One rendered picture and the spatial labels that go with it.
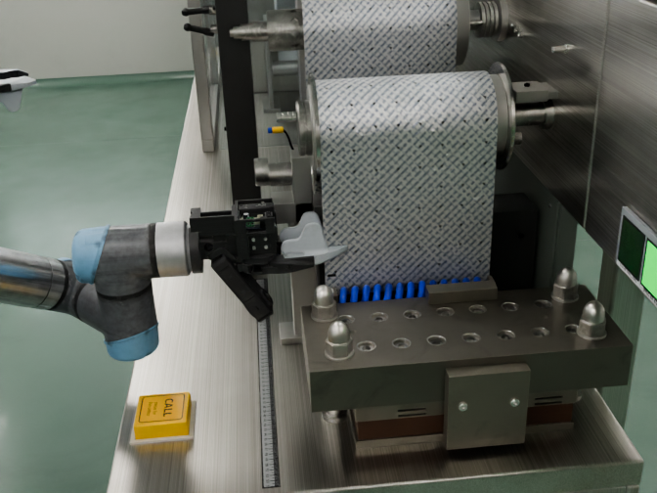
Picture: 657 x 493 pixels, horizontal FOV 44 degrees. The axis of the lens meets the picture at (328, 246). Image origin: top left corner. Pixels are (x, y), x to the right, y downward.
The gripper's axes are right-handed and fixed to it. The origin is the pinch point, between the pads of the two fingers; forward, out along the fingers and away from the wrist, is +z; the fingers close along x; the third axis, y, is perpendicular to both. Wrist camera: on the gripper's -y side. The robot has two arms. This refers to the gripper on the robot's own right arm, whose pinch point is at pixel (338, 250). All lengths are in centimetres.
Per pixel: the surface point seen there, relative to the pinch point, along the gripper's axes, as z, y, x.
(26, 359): -98, -109, 154
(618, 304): 48, -20, 13
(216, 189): -21, -19, 76
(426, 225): 12.3, 3.1, -0.2
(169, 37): -75, -76, 556
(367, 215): 4.0, 5.1, -0.3
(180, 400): -23.0, -16.5, -8.7
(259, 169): -10.1, 9.8, 7.8
